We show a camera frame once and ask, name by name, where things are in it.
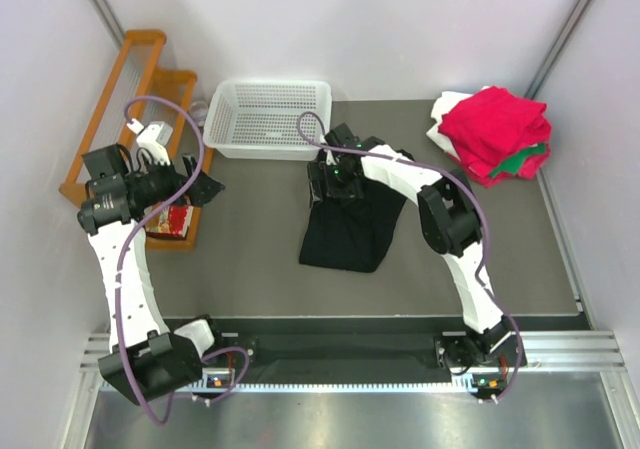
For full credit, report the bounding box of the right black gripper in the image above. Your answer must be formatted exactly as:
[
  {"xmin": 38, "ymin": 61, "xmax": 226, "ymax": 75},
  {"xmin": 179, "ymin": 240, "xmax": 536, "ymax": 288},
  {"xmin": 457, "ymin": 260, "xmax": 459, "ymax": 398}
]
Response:
[{"xmin": 307, "ymin": 161, "xmax": 362, "ymax": 210}]

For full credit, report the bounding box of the black t shirt blue logo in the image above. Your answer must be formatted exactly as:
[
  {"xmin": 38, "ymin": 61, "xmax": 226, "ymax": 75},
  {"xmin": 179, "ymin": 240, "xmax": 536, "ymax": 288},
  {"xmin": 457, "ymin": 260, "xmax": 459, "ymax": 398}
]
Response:
[{"xmin": 298, "ymin": 179, "xmax": 406, "ymax": 273}]

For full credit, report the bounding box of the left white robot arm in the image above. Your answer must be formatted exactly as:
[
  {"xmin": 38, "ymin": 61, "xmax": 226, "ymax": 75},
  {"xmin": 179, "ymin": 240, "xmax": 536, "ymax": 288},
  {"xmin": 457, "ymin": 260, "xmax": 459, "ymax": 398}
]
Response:
[{"xmin": 77, "ymin": 144, "xmax": 227, "ymax": 404}]

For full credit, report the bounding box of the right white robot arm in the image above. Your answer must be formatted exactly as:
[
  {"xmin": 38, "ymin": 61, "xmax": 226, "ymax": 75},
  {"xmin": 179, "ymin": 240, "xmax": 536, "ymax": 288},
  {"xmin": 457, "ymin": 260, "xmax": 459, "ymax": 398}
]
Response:
[{"xmin": 310, "ymin": 124, "xmax": 525, "ymax": 369}]

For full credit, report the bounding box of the red box in rack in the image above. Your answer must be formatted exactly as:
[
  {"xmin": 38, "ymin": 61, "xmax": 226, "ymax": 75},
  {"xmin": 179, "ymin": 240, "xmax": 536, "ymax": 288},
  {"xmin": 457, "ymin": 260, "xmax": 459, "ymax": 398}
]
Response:
[{"xmin": 146, "ymin": 205, "xmax": 194, "ymax": 240}]

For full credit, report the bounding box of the orange wooden rack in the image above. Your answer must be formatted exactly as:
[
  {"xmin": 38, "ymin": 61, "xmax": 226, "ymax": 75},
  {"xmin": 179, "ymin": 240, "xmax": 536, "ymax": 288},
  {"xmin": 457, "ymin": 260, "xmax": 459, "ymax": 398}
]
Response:
[{"xmin": 59, "ymin": 29, "xmax": 202, "ymax": 251}]

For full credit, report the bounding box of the small clear plastic cup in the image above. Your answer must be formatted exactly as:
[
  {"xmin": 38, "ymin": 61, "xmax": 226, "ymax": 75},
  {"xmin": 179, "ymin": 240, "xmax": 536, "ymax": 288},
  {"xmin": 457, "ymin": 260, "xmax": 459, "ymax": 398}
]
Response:
[{"xmin": 189, "ymin": 100, "xmax": 209, "ymax": 128}]

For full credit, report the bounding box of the white plastic perforated basket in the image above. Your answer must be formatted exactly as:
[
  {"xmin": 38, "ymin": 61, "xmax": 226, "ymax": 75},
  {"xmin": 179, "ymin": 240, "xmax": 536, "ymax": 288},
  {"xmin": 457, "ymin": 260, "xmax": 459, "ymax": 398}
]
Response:
[{"xmin": 202, "ymin": 79, "xmax": 332, "ymax": 162}]

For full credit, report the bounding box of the white folded t shirt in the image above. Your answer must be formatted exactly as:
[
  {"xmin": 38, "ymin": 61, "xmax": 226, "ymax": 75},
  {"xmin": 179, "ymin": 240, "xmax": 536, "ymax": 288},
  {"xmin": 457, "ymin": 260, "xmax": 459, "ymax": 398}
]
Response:
[{"xmin": 426, "ymin": 91, "xmax": 475, "ymax": 162}]

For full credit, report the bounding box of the red folded t shirt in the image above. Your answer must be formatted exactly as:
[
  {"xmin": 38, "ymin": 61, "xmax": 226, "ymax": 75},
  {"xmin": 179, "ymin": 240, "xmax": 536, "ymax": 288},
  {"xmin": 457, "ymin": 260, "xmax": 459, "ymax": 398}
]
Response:
[{"xmin": 440, "ymin": 86, "xmax": 552, "ymax": 187}]

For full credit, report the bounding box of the green folded t shirt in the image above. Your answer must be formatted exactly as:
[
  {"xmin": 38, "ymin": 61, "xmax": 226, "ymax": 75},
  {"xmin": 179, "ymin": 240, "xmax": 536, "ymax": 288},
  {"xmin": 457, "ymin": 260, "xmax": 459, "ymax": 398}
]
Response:
[{"xmin": 489, "ymin": 143, "xmax": 547, "ymax": 179}]

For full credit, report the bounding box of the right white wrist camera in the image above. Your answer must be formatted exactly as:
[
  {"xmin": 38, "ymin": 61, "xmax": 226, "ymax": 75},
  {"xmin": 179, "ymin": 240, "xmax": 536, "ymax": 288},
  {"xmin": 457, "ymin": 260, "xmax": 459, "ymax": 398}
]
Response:
[{"xmin": 325, "ymin": 150, "xmax": 338, "ymax": 166}]

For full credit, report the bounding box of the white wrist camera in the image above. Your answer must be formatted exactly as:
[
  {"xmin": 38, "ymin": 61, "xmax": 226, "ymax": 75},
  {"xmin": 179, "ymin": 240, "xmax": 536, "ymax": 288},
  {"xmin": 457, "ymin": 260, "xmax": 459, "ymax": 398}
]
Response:
[
  {"xmin": 325, "ymin": 150, "xmax": 338, "ymax": 166},
  {"xmin": 126, "ymin": 119, "xmax": 173, "ymax": 165}
]

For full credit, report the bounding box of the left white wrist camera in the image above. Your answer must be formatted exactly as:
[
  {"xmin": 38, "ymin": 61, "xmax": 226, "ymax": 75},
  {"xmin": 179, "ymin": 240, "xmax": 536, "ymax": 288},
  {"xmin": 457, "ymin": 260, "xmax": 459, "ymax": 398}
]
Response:
[{"xmin": 126, "ymin": 119, "xmax": 173, "ymax": 165}]

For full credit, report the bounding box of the white slotted cable duct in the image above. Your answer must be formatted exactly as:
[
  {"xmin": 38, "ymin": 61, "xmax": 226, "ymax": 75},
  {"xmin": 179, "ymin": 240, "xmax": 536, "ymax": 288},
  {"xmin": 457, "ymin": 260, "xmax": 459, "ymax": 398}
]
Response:
[{"xmin": 199, "ymin": 368, "xmax": 506, "ymax": 394}]

